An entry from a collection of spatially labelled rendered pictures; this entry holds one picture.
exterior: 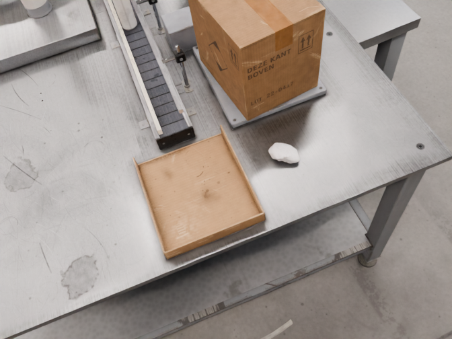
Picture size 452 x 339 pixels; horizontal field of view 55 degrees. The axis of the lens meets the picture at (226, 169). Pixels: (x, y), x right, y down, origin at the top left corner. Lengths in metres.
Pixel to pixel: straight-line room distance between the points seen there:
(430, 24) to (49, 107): 2.23
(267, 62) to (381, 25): 0.55
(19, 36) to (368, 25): 1.18
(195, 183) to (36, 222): 0.43
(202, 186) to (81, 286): 0.39
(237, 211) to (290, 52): 0.42
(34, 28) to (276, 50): 0.93
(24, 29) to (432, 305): 1.85
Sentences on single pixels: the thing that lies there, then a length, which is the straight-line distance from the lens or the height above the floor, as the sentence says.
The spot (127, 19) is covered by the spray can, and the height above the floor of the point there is 0.92.
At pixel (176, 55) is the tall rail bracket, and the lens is 1.27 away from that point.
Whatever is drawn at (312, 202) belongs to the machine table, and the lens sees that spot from 1.11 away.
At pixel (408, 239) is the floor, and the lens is 2.05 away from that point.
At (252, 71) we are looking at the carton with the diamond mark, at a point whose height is 1.03.
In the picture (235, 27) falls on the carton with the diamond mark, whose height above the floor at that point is 1.12.
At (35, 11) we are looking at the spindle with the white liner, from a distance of 1.74.
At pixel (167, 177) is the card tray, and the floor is 0.83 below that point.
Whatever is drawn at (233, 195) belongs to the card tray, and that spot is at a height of 0.83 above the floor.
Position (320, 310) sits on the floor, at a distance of 1.87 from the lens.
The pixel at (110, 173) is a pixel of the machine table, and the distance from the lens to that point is 1.24.
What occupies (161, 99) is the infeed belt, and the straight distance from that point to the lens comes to 1.29.
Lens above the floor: 1.81
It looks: 57 degrees down
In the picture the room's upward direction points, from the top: 11 degrees counter-clockwise
